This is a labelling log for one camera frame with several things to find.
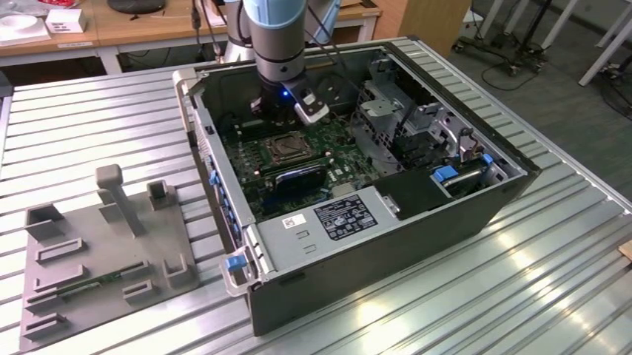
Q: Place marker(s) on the small blue clip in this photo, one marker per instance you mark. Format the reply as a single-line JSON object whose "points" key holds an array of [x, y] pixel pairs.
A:
{"points": [[487, 159]]}

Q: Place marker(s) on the wooden desk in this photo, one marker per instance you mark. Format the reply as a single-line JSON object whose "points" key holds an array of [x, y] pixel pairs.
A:
{"points": [[74, 38], [149, 22]]}

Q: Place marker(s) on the blue slot retainer clip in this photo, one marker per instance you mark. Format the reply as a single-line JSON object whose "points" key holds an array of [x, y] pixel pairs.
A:
{"points": [[213, 178]]}

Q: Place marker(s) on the blue disk carrier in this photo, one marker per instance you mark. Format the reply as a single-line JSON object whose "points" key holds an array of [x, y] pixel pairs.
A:
{"points": [[443, 174]]}

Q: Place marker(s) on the black round base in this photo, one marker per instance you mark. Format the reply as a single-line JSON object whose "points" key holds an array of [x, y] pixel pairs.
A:
{"points": [[136, 5]]}

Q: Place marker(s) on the white flat box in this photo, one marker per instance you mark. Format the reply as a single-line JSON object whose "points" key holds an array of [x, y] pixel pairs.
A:
{"points": [[30, 37]]}

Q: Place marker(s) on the grey parts rack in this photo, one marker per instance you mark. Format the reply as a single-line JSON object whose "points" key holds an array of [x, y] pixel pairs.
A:
{"points": [[114, 251]]}

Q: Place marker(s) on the red patterned bag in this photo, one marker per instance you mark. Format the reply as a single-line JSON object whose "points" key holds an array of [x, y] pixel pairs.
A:
{"points": [[57, 3]]}

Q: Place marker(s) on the blue case latch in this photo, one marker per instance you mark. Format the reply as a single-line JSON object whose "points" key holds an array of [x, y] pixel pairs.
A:
{"points": [[233, 263]]}

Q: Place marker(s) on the CPU socket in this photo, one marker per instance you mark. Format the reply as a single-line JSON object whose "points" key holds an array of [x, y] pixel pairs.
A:
{"points": [[281, 161]]}

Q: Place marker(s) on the black expansion card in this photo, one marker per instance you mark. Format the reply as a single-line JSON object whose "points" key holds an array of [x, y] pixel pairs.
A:
{"points": [[299, 181]]}

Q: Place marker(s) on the grey power supply unit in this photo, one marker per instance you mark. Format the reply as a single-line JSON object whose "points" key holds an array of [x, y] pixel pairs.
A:
{"points": [[296, 246]]}

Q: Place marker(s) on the white round dish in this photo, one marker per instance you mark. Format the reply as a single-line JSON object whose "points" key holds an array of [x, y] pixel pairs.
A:
{"points": [[18, 20]]}

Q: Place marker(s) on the metal locking lever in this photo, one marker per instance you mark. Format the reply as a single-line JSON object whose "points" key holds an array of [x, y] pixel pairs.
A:
{"points": [[300, 159], [281, 134]]}

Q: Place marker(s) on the wooden block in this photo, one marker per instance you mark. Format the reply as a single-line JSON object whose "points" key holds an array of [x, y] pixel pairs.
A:
{"points": [[626, 253]]}

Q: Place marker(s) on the black PC case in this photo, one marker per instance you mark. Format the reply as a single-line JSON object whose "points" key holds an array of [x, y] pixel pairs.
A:
{"points": [[376, 277]]}

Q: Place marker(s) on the silver chipset heatsink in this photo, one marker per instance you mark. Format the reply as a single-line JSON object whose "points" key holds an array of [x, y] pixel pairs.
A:
{"points": [[346, 190]]}

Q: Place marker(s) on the black wheeled stand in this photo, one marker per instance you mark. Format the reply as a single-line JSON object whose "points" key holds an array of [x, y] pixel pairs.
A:
{"points": [[513, 67]]}

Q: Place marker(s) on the wooden cabinet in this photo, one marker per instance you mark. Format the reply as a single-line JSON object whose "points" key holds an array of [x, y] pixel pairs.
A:
{"points": [[430, 22]]}

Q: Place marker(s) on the silver drive cage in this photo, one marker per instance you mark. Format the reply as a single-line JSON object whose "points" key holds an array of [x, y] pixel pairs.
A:
{"points": [[380, 111]]}

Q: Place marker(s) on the green motherboard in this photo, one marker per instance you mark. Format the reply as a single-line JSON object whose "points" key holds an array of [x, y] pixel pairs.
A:
{"points": [[346, 144]]}

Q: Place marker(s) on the black plastic shroud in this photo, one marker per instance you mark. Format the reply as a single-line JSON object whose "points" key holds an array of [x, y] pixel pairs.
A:
{"points": [[410, 196]]}

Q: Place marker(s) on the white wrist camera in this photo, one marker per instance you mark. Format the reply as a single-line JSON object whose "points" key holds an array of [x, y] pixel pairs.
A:
{"points": [[312, 109]]}

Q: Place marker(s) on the white table frame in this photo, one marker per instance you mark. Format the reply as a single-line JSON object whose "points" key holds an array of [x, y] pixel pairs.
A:
{"points": [[609, 55]]}

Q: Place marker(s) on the white cardboard box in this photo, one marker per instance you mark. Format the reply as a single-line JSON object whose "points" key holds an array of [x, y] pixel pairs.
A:
{"points": [[68, 18]]}

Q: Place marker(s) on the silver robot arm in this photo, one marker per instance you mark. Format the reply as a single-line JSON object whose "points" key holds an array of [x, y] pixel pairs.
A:
{"points": [[279, 51]]}

